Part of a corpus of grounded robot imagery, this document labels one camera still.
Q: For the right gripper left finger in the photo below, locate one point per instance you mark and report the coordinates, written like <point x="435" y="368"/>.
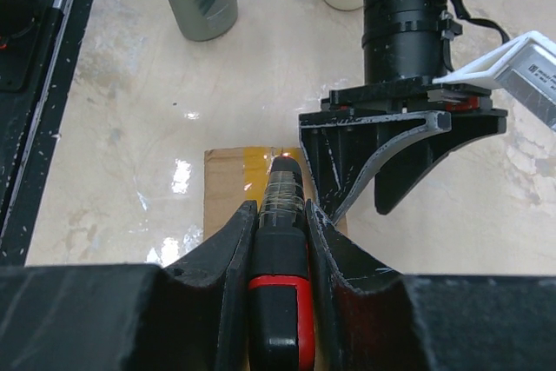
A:
<point x="209" y="297"/>

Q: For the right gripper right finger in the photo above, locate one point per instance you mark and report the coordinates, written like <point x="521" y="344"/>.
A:
<point x="355" y="297"/>

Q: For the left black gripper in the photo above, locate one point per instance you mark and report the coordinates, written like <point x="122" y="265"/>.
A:
<point x="353" y="143"/>

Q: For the brown cardboard express box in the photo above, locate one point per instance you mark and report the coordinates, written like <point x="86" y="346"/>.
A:
<point x="233" y="176"/>

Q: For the red black utility knife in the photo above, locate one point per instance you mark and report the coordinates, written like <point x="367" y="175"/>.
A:
<point x="280" y="304"/>

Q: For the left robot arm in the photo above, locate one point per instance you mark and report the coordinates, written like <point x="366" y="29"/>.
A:
<point x="409" y="38"/>

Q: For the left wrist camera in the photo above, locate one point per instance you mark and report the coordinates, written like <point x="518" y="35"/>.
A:
<point x="524" y="67"/>

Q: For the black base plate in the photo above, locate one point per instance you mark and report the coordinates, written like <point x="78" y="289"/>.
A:
<point x="40" y="47"/>

